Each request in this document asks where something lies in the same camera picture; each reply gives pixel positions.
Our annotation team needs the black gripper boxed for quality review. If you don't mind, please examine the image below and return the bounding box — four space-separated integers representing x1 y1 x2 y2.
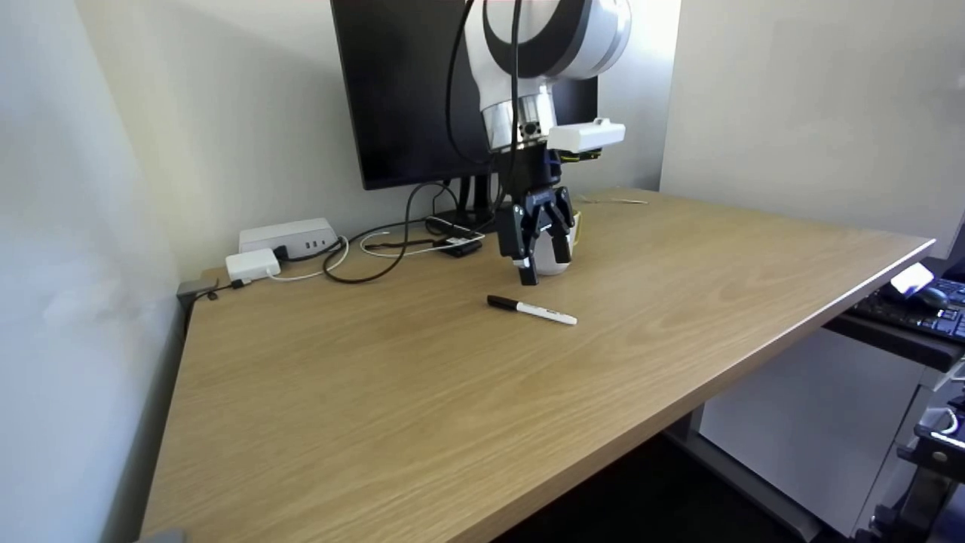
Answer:
493 139 579 285

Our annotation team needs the white marker with black cap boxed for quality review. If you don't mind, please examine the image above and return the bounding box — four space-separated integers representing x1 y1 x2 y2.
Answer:
485 291 583 333

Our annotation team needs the yellow and white mug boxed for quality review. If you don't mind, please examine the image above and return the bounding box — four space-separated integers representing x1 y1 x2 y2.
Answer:
528 205 583 276

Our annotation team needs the black monitor stand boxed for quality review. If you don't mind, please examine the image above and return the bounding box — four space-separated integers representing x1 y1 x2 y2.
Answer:
421 172 505 235

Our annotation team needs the small black hub box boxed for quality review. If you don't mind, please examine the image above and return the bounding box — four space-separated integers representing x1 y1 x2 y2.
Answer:
434 235 485 263

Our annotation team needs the black computer monitor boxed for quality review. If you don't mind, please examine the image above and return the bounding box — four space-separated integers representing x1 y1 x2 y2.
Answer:
327 0 599 192

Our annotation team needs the white power strip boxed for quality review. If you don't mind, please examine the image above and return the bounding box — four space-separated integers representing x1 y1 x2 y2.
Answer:
235 216 340 266

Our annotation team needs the white power adapter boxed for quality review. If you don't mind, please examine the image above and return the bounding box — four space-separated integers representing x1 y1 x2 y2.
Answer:
223 246 283 289

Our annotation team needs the black shelf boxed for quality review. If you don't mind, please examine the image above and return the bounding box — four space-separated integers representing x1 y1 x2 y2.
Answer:
824 310 965 373

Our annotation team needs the small white box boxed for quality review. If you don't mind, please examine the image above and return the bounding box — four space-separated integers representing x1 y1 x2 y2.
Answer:
885 263 937 299

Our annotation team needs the dark computer mouse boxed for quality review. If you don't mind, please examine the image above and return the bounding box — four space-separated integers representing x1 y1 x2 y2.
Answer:
914 283 954 310

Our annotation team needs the white partition panel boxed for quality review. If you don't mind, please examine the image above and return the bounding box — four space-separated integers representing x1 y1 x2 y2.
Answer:
0 0 190 543

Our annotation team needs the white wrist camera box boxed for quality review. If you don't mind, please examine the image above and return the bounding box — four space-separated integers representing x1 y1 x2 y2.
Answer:
547 117 626 163

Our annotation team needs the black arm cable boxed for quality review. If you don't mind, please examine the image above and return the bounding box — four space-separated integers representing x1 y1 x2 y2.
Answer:
444 0 497 158
509 0 525 153

